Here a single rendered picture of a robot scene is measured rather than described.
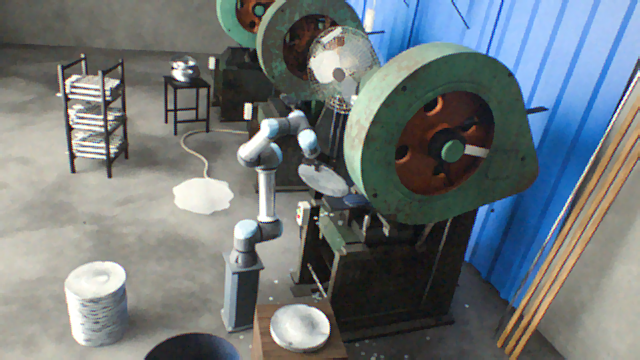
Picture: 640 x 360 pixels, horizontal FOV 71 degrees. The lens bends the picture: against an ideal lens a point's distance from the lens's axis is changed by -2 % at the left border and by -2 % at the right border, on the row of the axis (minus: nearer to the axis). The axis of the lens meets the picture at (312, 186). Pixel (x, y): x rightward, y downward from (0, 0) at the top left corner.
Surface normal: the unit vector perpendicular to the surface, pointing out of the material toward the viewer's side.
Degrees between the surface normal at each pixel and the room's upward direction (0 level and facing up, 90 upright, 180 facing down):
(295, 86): 90
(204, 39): 90
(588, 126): 90
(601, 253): 90
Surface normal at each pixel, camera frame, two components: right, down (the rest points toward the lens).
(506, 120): 0.33, 0.48
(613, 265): -0.94, 0.04
